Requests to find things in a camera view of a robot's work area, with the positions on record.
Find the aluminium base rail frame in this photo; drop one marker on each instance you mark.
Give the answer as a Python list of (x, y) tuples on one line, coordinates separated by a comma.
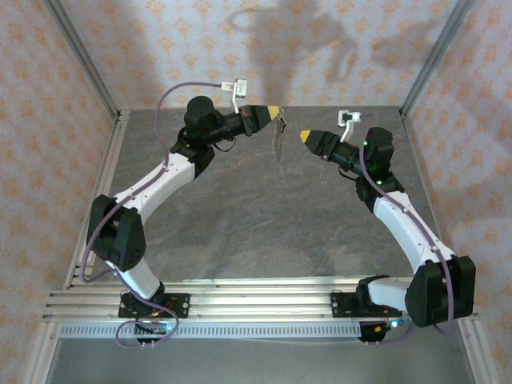
[(260, 304)]

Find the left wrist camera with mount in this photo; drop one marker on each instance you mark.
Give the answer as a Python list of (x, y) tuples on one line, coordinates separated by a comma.
[(240, 88)]

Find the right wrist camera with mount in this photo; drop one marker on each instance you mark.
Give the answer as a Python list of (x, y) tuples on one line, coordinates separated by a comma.
[(349, 117)]

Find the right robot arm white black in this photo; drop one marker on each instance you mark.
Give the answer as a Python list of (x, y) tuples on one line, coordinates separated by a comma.
[(404, 228)]

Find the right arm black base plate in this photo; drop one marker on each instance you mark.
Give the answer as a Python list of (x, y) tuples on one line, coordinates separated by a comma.
[(340, 306)]

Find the grey metal lower panel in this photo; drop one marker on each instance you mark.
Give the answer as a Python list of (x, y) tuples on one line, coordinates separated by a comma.
[(260, 364)]

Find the right aluminium corner post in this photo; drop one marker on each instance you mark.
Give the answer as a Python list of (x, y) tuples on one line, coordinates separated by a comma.
[(437, 52)]

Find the aluminium side rail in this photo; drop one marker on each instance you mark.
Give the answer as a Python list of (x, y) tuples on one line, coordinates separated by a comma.
[(115, 140)]

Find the left aluminium corner post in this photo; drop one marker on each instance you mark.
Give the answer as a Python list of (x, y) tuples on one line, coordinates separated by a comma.
[(82, 52)]

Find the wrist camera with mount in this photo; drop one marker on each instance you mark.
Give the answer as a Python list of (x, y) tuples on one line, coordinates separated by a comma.
[(240, 88), (349, 117)]

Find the aluminium frame leg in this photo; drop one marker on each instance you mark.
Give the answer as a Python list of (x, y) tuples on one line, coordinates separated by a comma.
[(42, 356), (476, 356)]

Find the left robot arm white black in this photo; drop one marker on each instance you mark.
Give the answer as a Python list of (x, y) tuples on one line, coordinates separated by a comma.
[(152, 188)]

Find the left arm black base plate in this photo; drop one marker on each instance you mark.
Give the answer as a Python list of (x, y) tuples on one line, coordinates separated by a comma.
[(182, 306)]

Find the aluminium corner post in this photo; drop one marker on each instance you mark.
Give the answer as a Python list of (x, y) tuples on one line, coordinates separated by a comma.
[(437, 52), (82, 52)]

